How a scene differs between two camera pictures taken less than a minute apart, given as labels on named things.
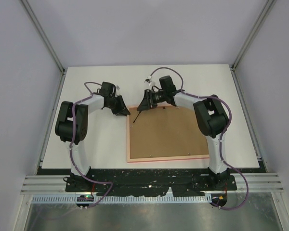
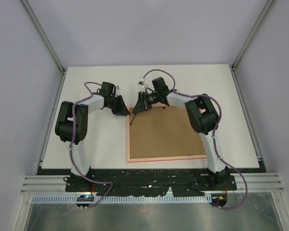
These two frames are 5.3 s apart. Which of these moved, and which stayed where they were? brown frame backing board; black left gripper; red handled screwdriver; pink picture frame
Moved: red handled screwdriver
Stayed: pink picture frame; brown frame backing board; black left gripper
